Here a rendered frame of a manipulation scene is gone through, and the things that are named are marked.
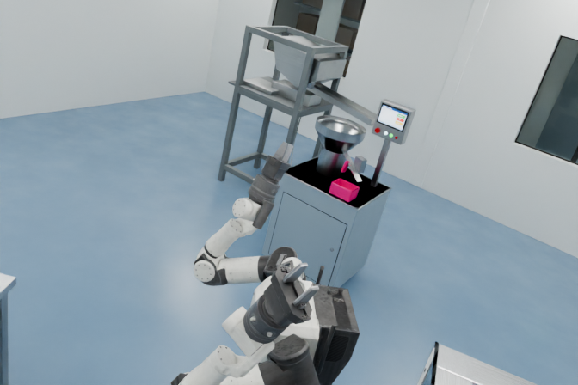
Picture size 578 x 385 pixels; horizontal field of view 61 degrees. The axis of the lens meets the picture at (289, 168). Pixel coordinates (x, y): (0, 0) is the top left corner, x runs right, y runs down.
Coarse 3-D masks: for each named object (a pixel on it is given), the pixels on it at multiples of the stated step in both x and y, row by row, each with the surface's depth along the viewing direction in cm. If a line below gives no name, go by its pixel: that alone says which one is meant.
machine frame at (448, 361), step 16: (448, 352) 82; (448, 368) 79; (464, 368) 80; (480, 368) 81; (496, 368) 82; (448, 384) 76; (464, 384) 77; (480, 384) 77; (496, 384) 78; (512, 384) 79; (528, 384) 80
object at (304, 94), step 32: (256, 32) 418; (288, 32) 467; (288, 64) 417; (320, 64) 401; (256, 96) 433; (288, 96) 437; (320, 96) 424; (224, 160) 470; (256, 160) 523; (288, 160) 433
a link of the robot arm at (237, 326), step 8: (240, 312) 113; (248, 312) 109; (232, 320) 112; (240, 320) 112; (248, 320) 107; (224, 328) 113; (232, 328) 112; (240, 328) 110; (248, 328) 107; (232, 336) 112; (240, 336) 111; (248, 336) 109; (256, 336) 106; (240, 344) 111; (248, 344) 110; (256, 344) 109; (248, 352) 111
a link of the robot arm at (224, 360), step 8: (264, 344) 111; (272, 344) 112; (216, 352) 114; (224, 352) 116; (232, 352) 118; (256, 352) 110; (264, 352) 110; (216, 360) 113; (224, 360) 114; (232, 360) 116; (240, 360) 116; (248, 360) 111; (256, 360) 110; (216, 368) 113; (224, 368) 112; (232, 368) 112; (240, 368) 111; (248, 368) 111; (232, 376) 112; (240, 376) 112
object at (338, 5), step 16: (288, 0) 635; (304, 0) 622; (320, 0) 610; (336, 0) 598; (352, 0) 587; (288, 16) 640; (304, 16) 627; (320, 16) 615; (336, 16) 603; (352, 16) 592; (320, 32) 620; (336, 32) 607; (352, 32) 596; (272, 48) 665; (352, 48) 601
